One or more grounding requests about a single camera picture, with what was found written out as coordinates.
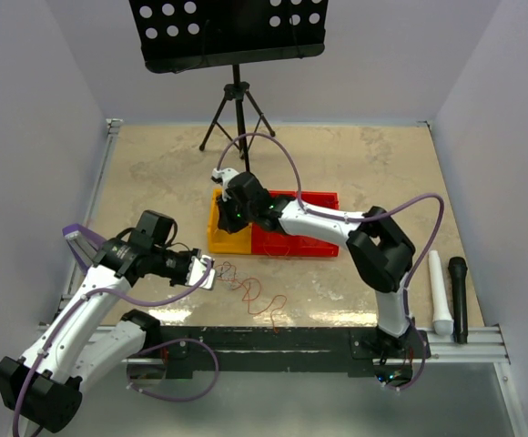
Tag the white microphone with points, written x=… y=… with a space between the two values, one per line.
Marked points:
x=441 y=318

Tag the yellow plastic bin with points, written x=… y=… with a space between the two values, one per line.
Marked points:
x=221 y=242

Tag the aluminium left rail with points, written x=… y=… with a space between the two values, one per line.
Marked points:
x=76 y=276

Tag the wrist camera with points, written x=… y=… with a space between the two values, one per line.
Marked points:
x=222 y=176
x=201 y=273

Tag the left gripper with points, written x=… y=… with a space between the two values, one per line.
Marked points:
x=190 y=253

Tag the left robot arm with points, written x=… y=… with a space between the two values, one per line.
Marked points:
x=101 y=325

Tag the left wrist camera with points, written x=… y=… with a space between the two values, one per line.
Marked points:
x=201 y=273

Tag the red plastic bin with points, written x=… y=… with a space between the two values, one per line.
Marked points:
x=311 y=247
x=272 y=244

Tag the black music stand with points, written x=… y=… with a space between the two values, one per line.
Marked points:
x=179 y=36

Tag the black microphone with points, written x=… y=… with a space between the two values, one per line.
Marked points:
x=458 y=272

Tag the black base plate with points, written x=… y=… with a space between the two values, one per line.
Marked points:
x=355 y=351

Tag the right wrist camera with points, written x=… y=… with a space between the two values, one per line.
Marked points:
x=222 y=176

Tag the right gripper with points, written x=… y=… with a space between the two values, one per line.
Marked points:
x=226 y=221

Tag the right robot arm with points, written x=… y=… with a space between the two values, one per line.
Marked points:
x=381 y=252

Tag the aluminium front rail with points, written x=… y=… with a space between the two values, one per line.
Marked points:
x=484 y=345

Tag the aluminium rail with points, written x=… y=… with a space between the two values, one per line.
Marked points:
x=484 y=345
x=76 y=276

